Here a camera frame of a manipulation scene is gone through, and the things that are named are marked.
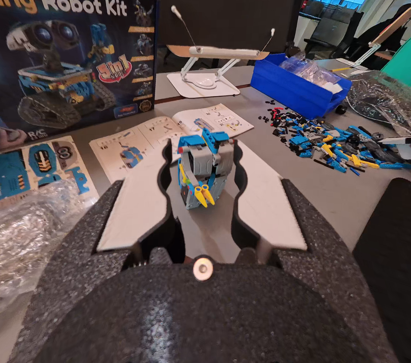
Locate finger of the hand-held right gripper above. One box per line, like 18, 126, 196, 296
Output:
378, 136, 411, 158

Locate dark blue robot kit box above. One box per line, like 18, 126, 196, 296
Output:
0, 0, 160, 150

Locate blue plastic bin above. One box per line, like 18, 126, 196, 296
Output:
250, 53, 353, 119

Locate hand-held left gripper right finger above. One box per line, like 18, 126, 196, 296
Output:
231, 140, 308, 265

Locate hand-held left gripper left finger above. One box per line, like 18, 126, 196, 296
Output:
96, 138, 186, 262

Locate black perforated foam mat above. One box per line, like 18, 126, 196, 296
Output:
353, 178, 411, 363

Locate blue grey brick robot model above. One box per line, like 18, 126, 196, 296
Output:
177, 128, 235, 210

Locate open instruction booklet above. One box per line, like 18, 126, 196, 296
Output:
89, 103, 254, 184

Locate blue sticker sheet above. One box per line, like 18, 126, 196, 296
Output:
0, 136, 99, 201

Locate clear plastic bags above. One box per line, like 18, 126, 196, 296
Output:
0, 180, 97, 312

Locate teal plastic folder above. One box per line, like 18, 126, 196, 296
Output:
380, 39, 411, 81

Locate clear bags in bin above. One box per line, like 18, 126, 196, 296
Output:
279, 51, 344, 94

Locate pile of small brick pieces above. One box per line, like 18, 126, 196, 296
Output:
258, 100, 411, 175

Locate grey desk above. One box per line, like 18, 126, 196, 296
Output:
0, 59, 411, 363

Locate clear plastic bag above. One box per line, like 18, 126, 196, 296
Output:
347, 70, 411, 135

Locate white folding book stand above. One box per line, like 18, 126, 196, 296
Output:
166, 5, 277, 98

